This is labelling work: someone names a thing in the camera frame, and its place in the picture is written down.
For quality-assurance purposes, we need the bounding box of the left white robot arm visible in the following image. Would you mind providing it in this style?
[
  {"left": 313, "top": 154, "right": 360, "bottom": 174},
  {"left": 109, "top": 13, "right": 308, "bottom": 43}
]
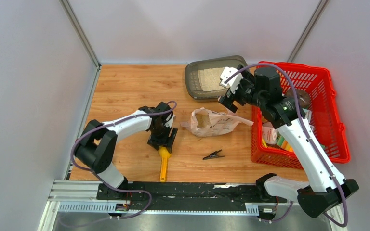
[{"left": 70, "top": 101, "right": 178, "bottom": 200}]

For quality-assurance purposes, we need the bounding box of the red plastic basket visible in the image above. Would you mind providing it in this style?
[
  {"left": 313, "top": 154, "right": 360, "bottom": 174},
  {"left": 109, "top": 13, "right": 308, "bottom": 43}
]
[{"left": 251, "top": 61, "right": 351, "bottom": 169}]

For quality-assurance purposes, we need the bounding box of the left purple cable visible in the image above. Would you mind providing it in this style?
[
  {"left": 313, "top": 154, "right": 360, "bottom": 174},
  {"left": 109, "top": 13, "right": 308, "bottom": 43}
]
[{"left": 70, "top": 101, "right": 178, "bottom": 220}]

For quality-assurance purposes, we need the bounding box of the brown round tin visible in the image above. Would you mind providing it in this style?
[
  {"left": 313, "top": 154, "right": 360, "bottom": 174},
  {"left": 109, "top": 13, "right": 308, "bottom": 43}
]
[{"left": 285, "top": 88, "right": 311, "bottom": 109}]

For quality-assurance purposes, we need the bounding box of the black bag clip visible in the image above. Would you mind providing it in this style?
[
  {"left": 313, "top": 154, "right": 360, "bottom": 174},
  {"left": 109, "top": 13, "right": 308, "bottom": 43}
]
[{"left": 202, "top": 149, "right": 225, "bottom": 160}]

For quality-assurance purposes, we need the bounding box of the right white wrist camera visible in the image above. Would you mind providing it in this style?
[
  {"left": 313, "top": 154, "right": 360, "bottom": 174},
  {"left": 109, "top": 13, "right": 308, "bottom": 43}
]
[{"left": 219, "top": 67, "right": 243, "bottom": 94}]

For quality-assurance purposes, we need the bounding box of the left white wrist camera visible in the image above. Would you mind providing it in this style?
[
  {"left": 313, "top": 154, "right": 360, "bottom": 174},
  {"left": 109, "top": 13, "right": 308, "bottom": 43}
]
[{"left": 164, "top": 112, "right": 175, "bottom": 128}]

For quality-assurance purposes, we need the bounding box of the small pink pack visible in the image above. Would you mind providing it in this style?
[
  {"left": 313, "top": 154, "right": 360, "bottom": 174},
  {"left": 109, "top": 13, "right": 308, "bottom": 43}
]
[{"left": 262, "top": 122, "right": 279, "bottom": 145}]

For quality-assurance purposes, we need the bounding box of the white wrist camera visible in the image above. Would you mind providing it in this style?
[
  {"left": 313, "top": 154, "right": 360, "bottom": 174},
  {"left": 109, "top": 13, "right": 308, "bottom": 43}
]
[
  {"left": 219, "top": 67, "right": 243, "bottom": 94},
  {"left": 164, "top": 112, "right": 175, "bottom": 128}
]

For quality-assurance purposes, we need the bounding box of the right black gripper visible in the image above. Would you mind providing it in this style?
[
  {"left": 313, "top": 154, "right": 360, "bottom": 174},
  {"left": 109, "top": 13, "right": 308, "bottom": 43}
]
[{"left": 219, "top": 65, "right": 265, "bottom": 113}]

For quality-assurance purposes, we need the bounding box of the pink cat litter bag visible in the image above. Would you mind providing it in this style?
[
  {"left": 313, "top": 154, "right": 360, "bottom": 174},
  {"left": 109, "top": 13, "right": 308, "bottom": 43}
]
[{"left": 180, "top": 107, "right": 254, "bottom": 137}]

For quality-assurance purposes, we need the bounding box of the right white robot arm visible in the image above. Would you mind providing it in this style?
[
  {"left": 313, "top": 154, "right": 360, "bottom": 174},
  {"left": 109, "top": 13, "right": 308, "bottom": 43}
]
[{"left": 219, "top": 63, "right": 359, "bottom": 218}]

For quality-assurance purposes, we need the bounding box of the purple cable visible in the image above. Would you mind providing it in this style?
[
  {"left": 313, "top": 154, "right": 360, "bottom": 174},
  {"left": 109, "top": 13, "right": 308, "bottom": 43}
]
[
  {"left": 223, "top": 63, "right": 349, "bottom": 228},
  {"left": 70, "top": 101, "right": 178, "bottom": 220}
]

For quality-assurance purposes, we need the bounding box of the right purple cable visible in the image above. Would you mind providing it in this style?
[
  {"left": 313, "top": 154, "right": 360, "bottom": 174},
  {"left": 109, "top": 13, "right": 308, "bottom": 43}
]
[{"left": 223, "top": 63, "right": 349, "bottom": 228}]

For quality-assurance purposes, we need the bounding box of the grey litter box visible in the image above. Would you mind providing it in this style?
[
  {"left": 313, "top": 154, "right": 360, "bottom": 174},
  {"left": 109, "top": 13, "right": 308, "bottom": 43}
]
[{"left": 185, "top": 55, "right": 247, "bottom": 102}]

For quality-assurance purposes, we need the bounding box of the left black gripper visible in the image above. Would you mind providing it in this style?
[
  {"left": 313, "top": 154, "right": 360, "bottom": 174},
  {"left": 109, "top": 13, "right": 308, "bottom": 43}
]
[{"left": 148, "top": 124, "right": 178, "bottom": 154}]

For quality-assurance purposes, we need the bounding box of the yellow plastic scoop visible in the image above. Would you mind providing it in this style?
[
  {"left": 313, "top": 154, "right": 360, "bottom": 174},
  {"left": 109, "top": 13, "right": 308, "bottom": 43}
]
[{"left": 159, "top": 147, "right": 172, "bottom": 182}]

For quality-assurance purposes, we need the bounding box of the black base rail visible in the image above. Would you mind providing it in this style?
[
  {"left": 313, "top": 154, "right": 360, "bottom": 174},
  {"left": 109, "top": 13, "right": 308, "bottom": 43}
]
[{"left": 96, "top": 181, "right": 287, "bottom": 212}]

